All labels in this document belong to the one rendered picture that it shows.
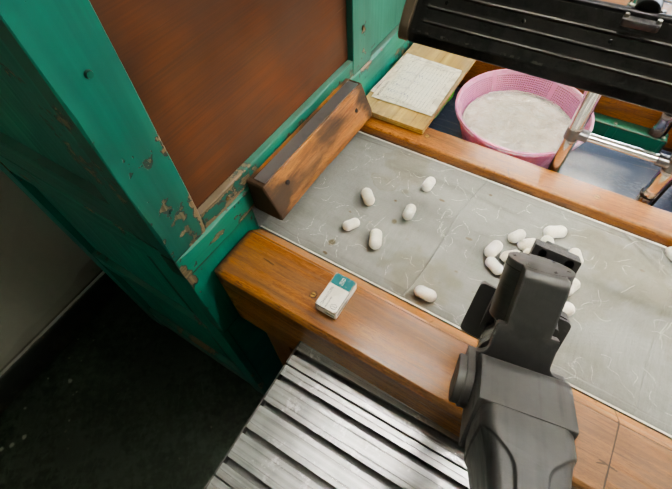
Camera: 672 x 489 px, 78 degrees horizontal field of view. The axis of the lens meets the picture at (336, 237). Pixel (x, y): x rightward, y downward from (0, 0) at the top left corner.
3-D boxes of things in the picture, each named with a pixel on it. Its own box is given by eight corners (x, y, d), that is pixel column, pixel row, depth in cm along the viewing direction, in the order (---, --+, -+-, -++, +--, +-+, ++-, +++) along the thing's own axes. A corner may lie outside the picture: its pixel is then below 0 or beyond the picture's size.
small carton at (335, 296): (335, 320, 60) (335, 314, 59) (315, 308, 62) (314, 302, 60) (356, 288, 63) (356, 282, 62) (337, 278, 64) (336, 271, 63)
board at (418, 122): (422, 135, 82) (423, 130, 81) (356, 111, 87) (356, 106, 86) (484, 50, 97) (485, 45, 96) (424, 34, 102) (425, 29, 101)
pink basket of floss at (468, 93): (599, 176, 85) (623, 141, 77) (473, 198, 83) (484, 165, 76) (539, 96, 100) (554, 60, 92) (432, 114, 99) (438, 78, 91)
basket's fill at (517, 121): (547, 193, 82) (558, 173, 78) (441, 154, 90) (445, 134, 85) (577, 126, 93) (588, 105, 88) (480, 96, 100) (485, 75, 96)
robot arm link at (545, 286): (486, 241, 41) (491, 278, 30) (580, 267, 39) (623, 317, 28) (453, 343, 44) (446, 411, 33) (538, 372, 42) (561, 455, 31)
